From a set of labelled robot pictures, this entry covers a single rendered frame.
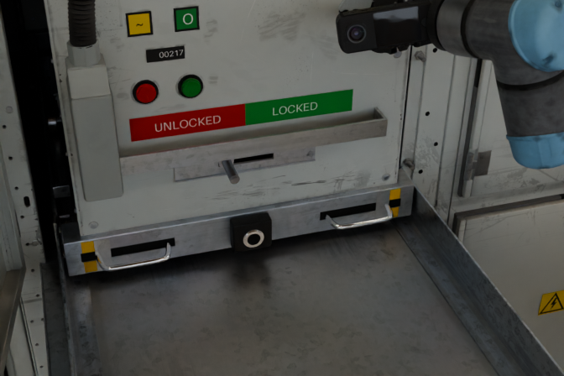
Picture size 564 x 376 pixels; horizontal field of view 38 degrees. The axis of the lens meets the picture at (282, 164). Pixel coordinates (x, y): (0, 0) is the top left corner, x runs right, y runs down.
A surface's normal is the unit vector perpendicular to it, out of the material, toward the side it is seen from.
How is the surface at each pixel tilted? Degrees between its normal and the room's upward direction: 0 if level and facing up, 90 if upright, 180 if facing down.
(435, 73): 90
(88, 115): 90
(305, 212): 90
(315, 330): 0
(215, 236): 90
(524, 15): 51
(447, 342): 0
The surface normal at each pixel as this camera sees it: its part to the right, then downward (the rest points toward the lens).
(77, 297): 0.01, -0.84
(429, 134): 0.29, 0.51
